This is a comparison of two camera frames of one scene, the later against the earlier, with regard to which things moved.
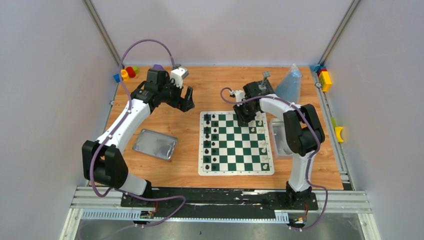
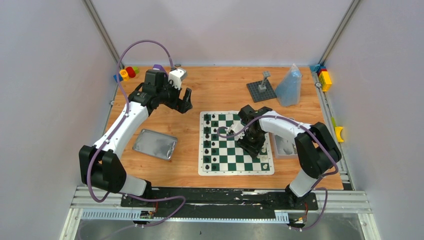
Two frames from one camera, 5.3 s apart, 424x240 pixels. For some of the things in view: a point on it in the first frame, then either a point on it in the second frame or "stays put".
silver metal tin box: (283, 150) stays put
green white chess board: (225, 148) stays put
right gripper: (242, 119) → (253, 150)
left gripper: (178, 97) stays put
